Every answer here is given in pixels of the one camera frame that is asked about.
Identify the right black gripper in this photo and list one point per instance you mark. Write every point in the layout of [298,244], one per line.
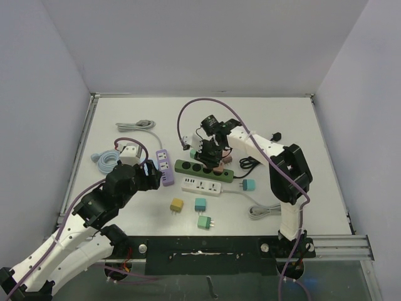
[210,160]

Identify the green power strip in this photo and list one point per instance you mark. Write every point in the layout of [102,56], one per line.
[195,169]

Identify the white power strip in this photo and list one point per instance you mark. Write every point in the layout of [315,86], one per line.
[201,186]

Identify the teal charger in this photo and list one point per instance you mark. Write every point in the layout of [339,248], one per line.
[248,184]
[200,205]

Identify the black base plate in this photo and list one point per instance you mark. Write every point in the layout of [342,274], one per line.
[210,255]

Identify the yellow charger near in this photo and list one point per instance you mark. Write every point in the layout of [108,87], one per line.
[176,205]

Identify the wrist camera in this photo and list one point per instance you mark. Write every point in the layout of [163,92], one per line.
[130,153]
[192,141]

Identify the green charger near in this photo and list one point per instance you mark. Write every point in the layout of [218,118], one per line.
[205,222]

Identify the purple power strip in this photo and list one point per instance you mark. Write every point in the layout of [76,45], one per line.
[165,167]

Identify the pink charger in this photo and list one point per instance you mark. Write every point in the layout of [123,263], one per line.
[219,168]
[227,160]

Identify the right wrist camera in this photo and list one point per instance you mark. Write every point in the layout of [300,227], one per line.
[192,141]

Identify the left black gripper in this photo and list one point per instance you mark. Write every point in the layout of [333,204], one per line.
[151,180]

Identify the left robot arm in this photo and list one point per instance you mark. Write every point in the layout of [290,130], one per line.
[84,236]

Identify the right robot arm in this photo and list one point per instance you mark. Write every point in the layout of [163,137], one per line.
[289,174]

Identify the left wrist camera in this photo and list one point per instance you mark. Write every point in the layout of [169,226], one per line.
[130,153]

